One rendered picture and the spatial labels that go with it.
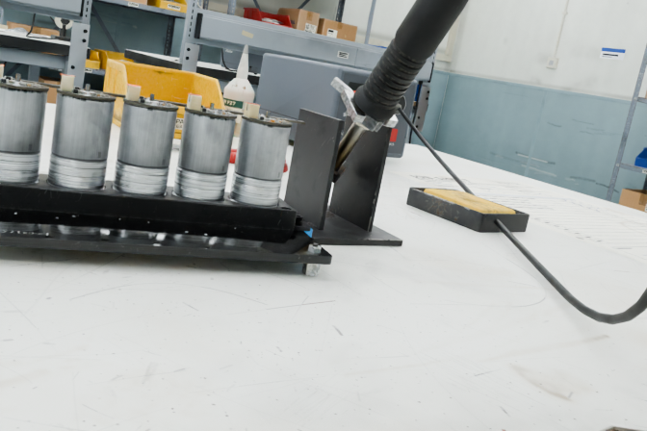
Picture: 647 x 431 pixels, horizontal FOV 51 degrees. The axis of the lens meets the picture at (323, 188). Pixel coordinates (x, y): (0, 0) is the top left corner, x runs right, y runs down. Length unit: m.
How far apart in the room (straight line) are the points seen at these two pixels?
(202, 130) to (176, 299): 0.09
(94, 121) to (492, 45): 6.04
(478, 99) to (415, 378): 6.08
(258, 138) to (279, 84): 0.45
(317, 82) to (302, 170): 0.33
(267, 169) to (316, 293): 0.07
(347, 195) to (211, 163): 0.12
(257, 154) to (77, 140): 0.08
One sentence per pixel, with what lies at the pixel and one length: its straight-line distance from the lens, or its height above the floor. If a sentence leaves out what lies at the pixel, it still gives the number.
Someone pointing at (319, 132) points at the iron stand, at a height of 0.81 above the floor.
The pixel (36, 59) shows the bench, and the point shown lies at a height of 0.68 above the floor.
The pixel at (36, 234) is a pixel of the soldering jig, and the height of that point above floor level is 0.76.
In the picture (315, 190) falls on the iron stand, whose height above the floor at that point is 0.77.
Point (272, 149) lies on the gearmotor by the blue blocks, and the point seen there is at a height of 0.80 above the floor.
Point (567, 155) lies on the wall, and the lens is 5.63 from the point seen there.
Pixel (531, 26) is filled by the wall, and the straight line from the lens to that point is 6.06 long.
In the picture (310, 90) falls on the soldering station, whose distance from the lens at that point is 0.72.
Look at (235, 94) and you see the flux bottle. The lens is 0.74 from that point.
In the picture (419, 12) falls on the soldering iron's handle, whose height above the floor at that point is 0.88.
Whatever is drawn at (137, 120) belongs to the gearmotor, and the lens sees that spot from 0.31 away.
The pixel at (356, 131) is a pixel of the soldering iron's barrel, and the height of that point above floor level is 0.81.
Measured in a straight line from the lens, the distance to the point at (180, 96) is 0.77.
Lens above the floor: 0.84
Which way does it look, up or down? 10 degrees down
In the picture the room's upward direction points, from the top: 10 degrees clockwise
